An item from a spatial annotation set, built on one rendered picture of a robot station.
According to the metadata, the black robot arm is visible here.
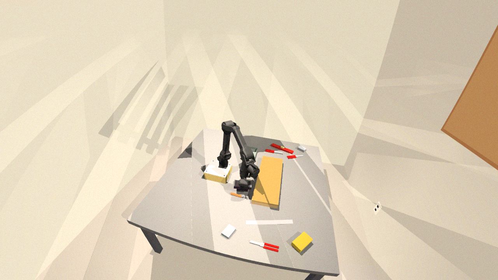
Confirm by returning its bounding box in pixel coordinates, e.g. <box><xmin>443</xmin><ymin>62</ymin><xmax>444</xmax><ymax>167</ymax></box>
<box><xmin>217</xmin><ymin>120</ymin><xmax>260</xmax><ymax>179</ymax></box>

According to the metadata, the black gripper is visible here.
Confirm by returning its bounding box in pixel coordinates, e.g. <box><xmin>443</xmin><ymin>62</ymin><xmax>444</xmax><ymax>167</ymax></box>
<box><xmin>238</xmin><ymin>167</ymin><xmax>249</xmax><ymax>189</ymax></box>

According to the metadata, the white flat strip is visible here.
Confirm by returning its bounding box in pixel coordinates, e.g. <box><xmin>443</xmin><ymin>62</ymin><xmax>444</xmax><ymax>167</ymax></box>
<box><xmin>246</xmin><ymin>220</ymin><xmax>293</xmax><ymax>225</ymax></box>

